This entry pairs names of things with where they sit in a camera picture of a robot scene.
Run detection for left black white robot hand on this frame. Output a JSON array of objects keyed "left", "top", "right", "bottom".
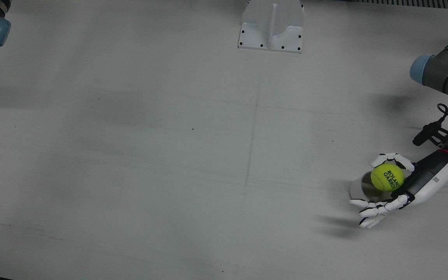
[{"left": 349, "top": 150, "right": 448, "bottom": 229}]

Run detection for white pedestal column with base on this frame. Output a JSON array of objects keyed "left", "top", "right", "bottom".
[{"left": 238, "top": 0, "right": 304, "bottom": 54}]

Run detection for yellow green tennis ball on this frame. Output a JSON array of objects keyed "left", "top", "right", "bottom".
[{"left": 371, "top": 163, "right": 405, "bottom": 192}]

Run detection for shiny metal cup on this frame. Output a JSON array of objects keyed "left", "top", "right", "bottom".
[{"left": 349, "top": 171, "right": 396, "bottom": 203}]

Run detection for grey ribbed metal rack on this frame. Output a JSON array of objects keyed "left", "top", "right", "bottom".
[{"left": 358, "top": 0, "right": 448, "bottom": 11}]

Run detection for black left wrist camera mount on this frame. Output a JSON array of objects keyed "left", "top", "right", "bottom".
[{"left": 412, "top": 121, "right": 448, "bottom": 147}]

